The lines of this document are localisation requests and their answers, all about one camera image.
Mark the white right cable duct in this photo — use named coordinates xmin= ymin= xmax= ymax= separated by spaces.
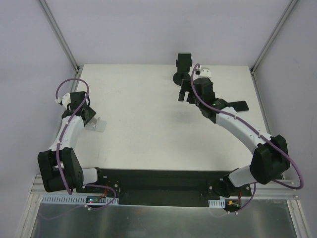
xmin=208 ymin=198 xmax=226 ymax=209

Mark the white phone face down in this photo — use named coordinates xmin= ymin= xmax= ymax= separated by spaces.
xmin=85 ymin=117 xmax=106 ymax=133

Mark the black phone stand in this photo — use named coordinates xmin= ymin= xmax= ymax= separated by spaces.
xmin=173 ymin=60 xmax=190 ymax=86

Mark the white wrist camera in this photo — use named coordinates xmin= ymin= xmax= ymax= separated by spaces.
xmin=55 ymin=93 xmax=71 ymax=110
xmin=195 ymin=66 xmax=211 ymax=79

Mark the aluminium rail right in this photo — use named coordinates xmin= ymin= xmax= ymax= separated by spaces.
xmin=247 ymin=179 xmax=298 ymax=199

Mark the green phone black screen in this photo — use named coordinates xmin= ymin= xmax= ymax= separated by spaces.
xmin=176 ymin=53 xmax=193 ymax=73

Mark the white cable duct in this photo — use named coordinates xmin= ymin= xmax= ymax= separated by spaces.
xmin=208 ymin=198 xmax=226 ymax=209
xmin=42 ymin=195 xmax=119 ymax=206

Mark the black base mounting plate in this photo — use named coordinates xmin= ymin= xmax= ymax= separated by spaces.
xmin=75 ymin=167 xmax=251 ymax=208

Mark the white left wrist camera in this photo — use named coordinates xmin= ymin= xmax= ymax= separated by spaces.
xmin=55 ymin=93 xmax=71 ymax=110

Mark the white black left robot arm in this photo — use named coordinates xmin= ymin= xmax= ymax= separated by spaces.
xmin=38 ymin=91 xmax=105 ymax=193

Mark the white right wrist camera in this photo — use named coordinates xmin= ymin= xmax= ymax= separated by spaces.
xmin=195 ymin=66 xmax=211 ymax=79

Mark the aluminium rail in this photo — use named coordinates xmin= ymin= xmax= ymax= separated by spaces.
xmin=247 ymin=179 xmax=298 ymax=199
xmin=31 ymin=174 xmax=82 ymax=192

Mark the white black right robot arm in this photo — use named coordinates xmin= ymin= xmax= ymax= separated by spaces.
xmin=178 ymin=77 xmax=290 ymax=196

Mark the white left cable duct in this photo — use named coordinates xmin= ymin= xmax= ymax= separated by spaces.
xmin=42 ymin=195 xmax=119 ymax=206

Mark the aluminium rail left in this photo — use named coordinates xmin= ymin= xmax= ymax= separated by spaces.
xmin=31 ymin=174 xmax=82 ymax=192

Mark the right aluminium frame post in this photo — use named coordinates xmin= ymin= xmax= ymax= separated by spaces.
xmin=250 ymin=0 xmax=300 ymax=75

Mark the aluminium frame post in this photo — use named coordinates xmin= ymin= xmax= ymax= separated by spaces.
xmin=250 ymin=0 xmax=300 ymax=75
xmin=37 ymin=0 xmax=83 ymax=73

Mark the left aluminium frame post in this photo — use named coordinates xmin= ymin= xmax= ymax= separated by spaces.
xmin=37 ymin=0 xmax=83 ymax=73

